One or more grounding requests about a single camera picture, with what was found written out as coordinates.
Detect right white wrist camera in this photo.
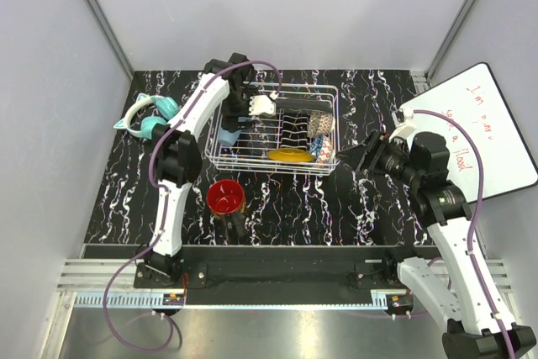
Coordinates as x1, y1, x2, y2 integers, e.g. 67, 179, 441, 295
389, 108, 416, 141

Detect red black mug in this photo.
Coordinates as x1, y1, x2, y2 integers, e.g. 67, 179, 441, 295
206, 179, 247, 239

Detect yellow brown-rimmed bowl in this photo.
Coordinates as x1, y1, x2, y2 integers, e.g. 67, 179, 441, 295
266, 147, 314, 163

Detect black floral square plate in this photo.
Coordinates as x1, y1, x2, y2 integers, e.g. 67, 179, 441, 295
275, 98, 332, 114

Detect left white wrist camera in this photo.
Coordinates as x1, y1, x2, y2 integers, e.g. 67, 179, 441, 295
248, 95, 277, 117

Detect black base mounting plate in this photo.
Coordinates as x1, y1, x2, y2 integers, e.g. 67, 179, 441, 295
134, 245, 437, 289

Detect teal cat-ear headphones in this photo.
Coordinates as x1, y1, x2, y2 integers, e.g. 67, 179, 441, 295
113, 92, 180, 140

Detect white whiteboard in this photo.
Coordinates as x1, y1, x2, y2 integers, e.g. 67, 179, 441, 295
401, 62, 537, 203

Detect light blue cup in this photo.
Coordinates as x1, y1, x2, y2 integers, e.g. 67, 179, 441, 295
218, 128, 241, 148

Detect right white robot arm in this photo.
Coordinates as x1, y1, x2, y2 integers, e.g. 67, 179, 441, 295
337, 131, 536, 358

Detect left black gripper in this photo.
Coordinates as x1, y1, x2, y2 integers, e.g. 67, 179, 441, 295
221, 88, 258, 133

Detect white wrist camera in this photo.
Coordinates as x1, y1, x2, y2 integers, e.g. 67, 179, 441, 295
389, 108, 416, 141
248, 95, 277, 117

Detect red patterned white bowl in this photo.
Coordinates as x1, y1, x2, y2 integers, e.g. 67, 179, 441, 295
308, 111, 335, 138

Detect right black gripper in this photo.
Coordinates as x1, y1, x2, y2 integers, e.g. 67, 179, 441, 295
335, 129, 423, 188

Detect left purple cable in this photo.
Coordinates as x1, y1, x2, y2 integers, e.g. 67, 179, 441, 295
102, 59, 283, 354

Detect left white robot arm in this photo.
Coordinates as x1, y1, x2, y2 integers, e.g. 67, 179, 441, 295
144, 53, 251, 288

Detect blue patterned bowl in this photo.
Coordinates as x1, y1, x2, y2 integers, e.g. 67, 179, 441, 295
309, 135, 334, 164

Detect white wire dish rack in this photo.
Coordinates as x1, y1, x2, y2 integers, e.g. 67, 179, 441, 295
205, 83, 340, 176

